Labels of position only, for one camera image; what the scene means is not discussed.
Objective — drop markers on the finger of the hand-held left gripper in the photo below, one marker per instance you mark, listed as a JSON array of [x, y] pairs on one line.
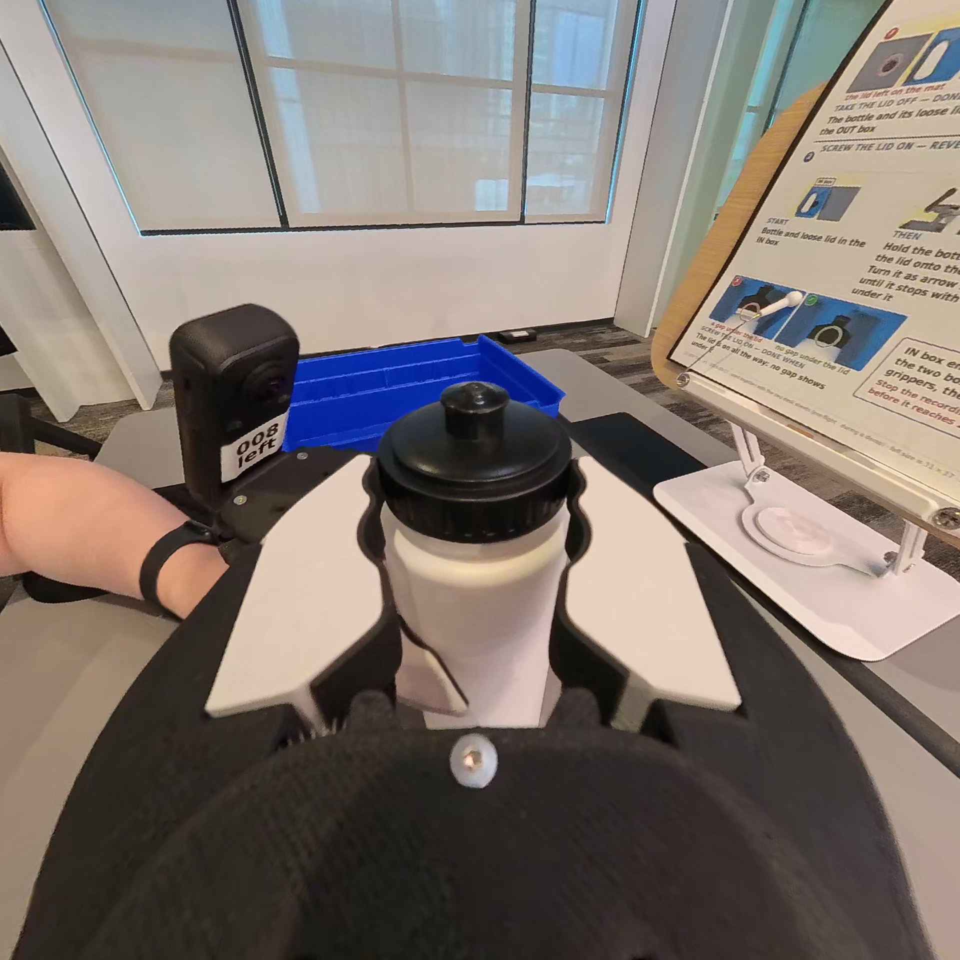
[[431, 686]]

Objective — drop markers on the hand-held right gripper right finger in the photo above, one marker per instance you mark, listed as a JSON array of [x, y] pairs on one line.
[[645, 600]]

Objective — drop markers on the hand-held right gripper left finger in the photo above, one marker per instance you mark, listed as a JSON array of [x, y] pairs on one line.
[[300, 600]]

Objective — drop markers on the white bottle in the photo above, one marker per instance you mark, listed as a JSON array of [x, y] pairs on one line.
[[487, 615]]

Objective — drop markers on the blue plastic object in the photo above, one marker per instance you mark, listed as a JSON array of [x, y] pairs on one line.
[[360, 420]]

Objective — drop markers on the black bottle lid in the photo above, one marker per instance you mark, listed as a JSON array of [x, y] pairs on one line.
[[472, 472]]

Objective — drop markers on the person's left forearm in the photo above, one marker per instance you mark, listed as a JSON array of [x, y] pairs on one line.
[[75, 525]]

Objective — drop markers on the person's left hand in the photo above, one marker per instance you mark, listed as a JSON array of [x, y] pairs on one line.
[[195, 577]]

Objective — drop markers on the black wristband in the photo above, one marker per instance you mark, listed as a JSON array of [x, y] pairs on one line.
[[150, 570]]

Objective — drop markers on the white sign stand base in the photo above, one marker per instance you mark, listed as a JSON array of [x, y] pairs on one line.
[[847, 622]]

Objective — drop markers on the white framed window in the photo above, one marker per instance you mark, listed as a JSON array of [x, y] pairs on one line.
[[337, 112]]

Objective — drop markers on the small black floor box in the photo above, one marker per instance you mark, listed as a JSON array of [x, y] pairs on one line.
[[519, 334]]

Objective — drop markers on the instruction sheet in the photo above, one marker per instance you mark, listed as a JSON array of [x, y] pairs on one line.
[[825, 262]]

